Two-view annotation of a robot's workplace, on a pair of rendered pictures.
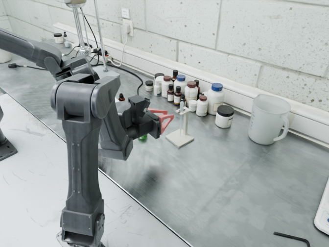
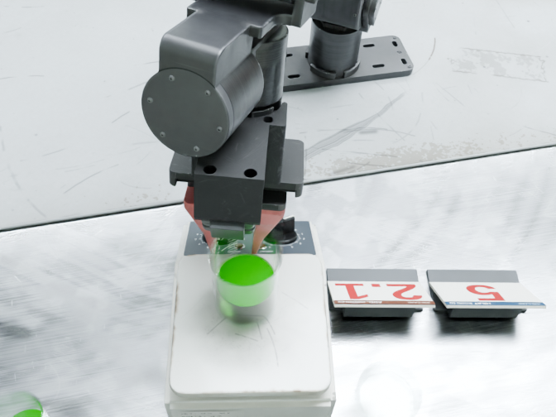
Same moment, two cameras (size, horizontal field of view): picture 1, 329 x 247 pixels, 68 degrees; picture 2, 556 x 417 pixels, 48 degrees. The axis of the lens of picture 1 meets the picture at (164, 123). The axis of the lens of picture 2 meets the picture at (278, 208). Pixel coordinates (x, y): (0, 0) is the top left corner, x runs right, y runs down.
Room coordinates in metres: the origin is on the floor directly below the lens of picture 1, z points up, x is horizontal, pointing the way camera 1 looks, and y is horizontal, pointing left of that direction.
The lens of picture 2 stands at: (0.98, 0.07, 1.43)
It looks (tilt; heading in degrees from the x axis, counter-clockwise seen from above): 53 degrees down; 122
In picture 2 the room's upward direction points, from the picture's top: 4 degrees clockwise
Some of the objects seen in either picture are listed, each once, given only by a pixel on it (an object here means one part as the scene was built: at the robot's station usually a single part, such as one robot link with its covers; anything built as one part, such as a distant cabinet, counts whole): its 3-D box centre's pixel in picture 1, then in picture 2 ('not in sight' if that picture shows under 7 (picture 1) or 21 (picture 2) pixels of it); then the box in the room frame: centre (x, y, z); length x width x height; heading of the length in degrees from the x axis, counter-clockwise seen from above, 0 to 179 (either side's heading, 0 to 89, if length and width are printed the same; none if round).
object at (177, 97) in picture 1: (177, 95); not in sight; (0.99, -0.06, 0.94); 0.04 x 0.04 x 0.09
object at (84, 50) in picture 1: (81, 30); not in sight; (1.27, 0.42, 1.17); 0.07 x 0.07 x 0.25
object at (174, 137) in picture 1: (180, 125); not in sight; (0.73, -0.06, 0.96); 0.08 x 0.08 x 0.13; 39
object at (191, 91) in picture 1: (191, 93); not in sight; (1.00, -0.12, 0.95); 0.06 x 0.06 x 0.11
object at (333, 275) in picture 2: not in sight; (377, 287); (0.91, 0.37, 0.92); 0.09 x 0.06 x 0.04; 36
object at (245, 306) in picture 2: not in sight; (248, 275); (0.84, 0.26, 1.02); 0.06 x 0.05 x 0.08; 74
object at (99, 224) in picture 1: (81, 226); not in sight; (0.30, 0.18, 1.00); 0.09 x 0.06 x 0.06; 79
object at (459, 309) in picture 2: not in sight; (482, 288); (0.99, 0.43, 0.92); 0.09 x 0.06 x 0.04; 36
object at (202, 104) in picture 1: (202, 105); not in sight; (0.91, -0.16, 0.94); 0.05 x 0.05 x 0.09
